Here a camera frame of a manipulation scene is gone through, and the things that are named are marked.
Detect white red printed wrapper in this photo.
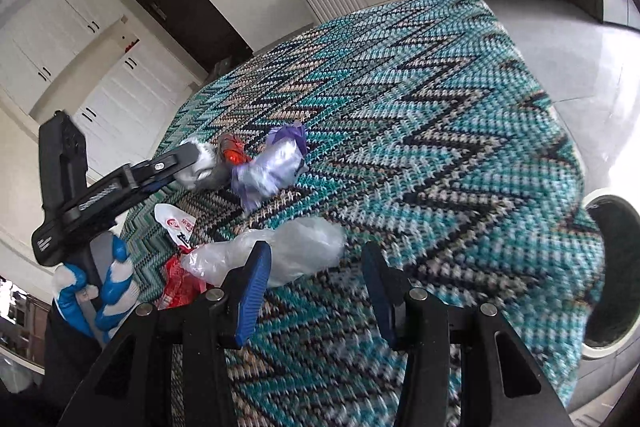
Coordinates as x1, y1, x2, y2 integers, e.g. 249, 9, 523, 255
154, 204, 196, 254

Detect purple plastic bag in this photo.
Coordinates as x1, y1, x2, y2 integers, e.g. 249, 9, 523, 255
231, 120, 308, 215

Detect pink red paper packet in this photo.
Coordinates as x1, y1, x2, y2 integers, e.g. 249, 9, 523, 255
156, 255, 206, 310

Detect teal zigzag rug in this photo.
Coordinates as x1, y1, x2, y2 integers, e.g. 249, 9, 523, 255
122, 0, 604, 426

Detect dark brown entrance door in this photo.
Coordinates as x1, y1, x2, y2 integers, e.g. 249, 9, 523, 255
136, 0, 253, 72

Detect grey round trash bin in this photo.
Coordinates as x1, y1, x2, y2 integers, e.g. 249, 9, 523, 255
582, 188, 639, 360

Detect white wall cupboards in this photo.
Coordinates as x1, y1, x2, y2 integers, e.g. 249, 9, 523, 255
1, 0, 200, 176

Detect red snack wrapper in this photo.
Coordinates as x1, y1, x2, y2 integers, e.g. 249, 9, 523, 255
217, 133, 252, 167

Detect white plastic bag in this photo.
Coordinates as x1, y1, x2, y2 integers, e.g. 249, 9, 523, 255
175, 136, 231, 191

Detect blue white gloved left hand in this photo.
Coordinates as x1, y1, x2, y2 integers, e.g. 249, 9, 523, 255
52, 232, 140, 347

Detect clear plastic bag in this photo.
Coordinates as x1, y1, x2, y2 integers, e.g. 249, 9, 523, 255
180, 217, 346, 288

